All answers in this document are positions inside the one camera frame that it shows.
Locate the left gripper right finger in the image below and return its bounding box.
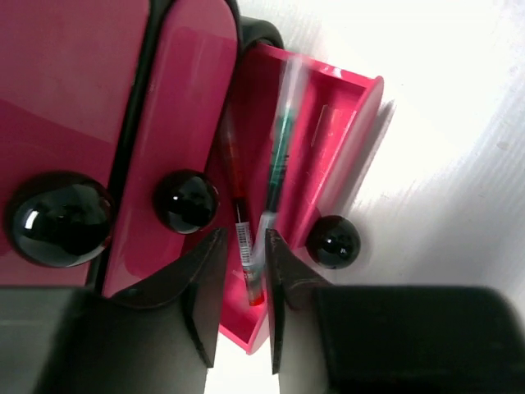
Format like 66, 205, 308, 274
265, 230, 524, 393

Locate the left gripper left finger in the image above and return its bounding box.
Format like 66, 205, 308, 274
1, 228, 228, 393

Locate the black drawer cabinet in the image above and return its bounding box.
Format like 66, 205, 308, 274
95, 1, 283, 294

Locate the pink top drawer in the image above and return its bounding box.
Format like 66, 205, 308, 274
1, 1, 149, 287

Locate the red gel pen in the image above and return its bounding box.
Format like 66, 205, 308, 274
219, 112, 264, 306

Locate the green gel pen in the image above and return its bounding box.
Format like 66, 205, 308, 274
249, 55, 311, 268

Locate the pink bottom drawer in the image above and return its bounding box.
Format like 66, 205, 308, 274
220, 44, 384, 354

